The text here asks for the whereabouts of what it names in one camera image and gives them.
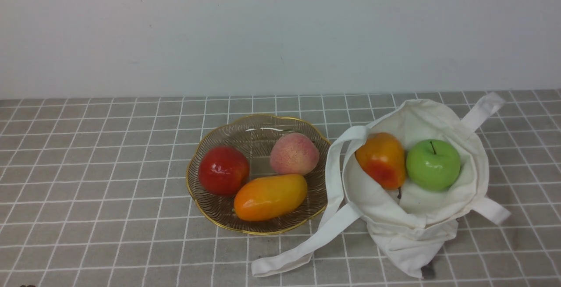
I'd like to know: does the green apple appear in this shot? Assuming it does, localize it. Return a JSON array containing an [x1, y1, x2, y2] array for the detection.
[[405, 139, 461, 192]]

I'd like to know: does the gold-rimmed glass fruit bowl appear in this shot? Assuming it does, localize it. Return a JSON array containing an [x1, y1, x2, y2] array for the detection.
[[185, 114, 331, 235]]

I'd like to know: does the white cloth tote bag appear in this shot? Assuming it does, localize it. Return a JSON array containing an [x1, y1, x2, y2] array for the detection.
[[251, 92, 511, 278]]

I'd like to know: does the pink peach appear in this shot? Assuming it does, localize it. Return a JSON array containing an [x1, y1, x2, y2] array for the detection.
[[269, 133, 320, 175]]

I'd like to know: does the orange yellow mango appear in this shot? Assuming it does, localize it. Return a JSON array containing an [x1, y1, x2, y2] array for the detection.
[[233, 174, 307, 222]]

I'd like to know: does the red apple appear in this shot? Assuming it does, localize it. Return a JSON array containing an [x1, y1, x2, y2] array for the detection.
[[198, 145, 250, 197]]

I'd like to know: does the orange red pear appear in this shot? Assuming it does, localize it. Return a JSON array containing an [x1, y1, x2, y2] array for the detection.
[[354, 132, 406, 191]]

